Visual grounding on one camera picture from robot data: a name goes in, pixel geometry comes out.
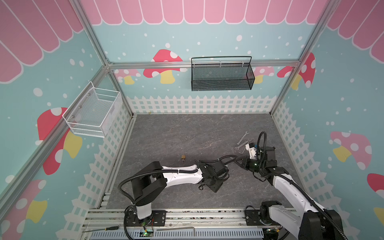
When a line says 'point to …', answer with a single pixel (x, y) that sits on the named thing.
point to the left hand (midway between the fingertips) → (213, 185)
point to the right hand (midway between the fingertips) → (233, 160)
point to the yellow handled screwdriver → (106, 229)
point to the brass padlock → (183, 157)
